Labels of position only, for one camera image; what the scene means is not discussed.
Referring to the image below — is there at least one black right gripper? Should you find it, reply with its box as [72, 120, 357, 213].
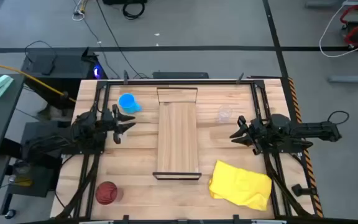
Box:
[229, 114, 264, 156]

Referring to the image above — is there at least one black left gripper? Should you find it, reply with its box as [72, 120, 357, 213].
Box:
[103, 103, 137, 145]

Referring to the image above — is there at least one blue plastic mug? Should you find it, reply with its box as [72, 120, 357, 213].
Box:
[118, 93, 142, 114]

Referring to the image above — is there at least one clear glass mug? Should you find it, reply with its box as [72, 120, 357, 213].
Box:
[218, 105, 233, 124]

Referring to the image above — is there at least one red ribbed tumbler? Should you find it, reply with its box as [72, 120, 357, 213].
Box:
[94, 181, 124, 205]

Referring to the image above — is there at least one yellow cloth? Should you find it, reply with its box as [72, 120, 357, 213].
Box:
[208, 159, 273, 212]

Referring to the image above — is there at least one black yellow hazard tape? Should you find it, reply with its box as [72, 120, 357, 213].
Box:
[287, 77, 324, 218]

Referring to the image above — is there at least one black clamp knob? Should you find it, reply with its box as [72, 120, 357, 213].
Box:
[291, 184, 318, 197]

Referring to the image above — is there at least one black computer tower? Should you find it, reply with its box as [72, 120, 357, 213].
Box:
[21, 47, 108, 110]

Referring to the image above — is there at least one small black device on tower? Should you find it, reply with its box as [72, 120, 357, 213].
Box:
[40, 55, 56, 76]

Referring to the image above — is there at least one black equipment cart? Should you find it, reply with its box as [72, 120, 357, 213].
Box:
[0, 120, 74, 218]

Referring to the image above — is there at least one small yellow object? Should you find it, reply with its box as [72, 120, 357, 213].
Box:
[14, 177, 34, 187]

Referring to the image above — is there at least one grey metal floor foot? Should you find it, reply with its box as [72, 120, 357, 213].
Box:
[327, 68, 358, 84]

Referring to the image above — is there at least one mint green stapler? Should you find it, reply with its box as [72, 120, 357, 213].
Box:
[0, 74, 14, 99]

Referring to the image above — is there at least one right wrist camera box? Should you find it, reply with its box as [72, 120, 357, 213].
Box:
[248, 119, 261, 132]

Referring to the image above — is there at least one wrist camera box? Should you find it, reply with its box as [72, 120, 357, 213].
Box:
[103, 108, 114, 124]
[248, 119, 261, 132]

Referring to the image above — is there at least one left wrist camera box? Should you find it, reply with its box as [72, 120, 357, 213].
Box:
[103, 108, 114, 124]

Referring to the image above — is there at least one wooden shelf with black frame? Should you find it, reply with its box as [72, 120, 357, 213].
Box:
[152, 86, 203, 181]

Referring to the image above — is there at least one black aluminium table frame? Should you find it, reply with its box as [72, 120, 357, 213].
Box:
[54, 70, 319, 224]

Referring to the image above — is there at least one long black floor cable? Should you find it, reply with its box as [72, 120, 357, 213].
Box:
[96, 0, 144, 79]

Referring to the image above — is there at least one coiled black cable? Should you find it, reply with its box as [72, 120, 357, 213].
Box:
[122, 1, 146, 21]

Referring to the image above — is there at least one yellow hose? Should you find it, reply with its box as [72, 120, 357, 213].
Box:
[0, 59, 76, 103]

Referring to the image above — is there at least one white yellow cable bundle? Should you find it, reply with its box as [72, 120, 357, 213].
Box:
[71, 0, 90, 22]

